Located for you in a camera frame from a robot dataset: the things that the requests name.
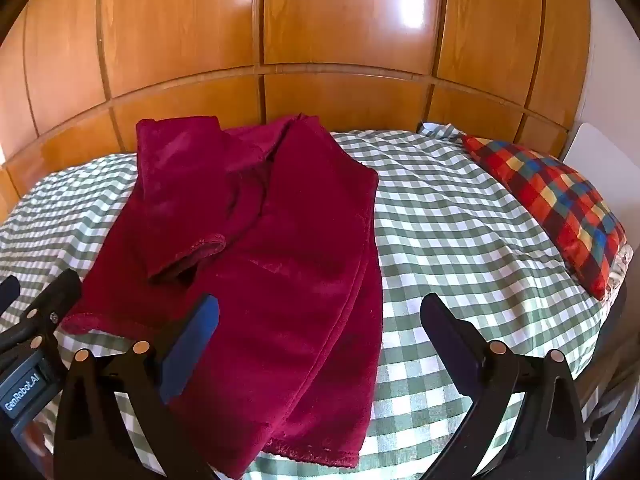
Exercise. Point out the floral pillow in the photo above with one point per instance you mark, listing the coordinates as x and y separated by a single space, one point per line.
619 270

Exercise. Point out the wooden panelled wardrobe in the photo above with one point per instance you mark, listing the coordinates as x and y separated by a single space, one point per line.
320 35

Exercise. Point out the dark red fleece garment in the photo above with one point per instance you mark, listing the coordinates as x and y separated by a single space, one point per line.
290 240

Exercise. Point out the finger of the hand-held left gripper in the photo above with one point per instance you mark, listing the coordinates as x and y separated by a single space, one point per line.
55 305
7 292

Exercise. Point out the green white checked bed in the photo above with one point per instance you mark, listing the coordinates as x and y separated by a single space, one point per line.
450 240

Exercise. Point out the white headboard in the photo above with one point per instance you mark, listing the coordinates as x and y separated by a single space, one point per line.
600 160

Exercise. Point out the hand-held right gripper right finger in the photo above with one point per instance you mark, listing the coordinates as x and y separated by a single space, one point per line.
450 345

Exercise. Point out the multicolour checked pillow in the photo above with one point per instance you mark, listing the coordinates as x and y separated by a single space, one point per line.
555 205

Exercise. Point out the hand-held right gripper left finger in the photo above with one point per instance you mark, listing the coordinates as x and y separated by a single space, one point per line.
192 350

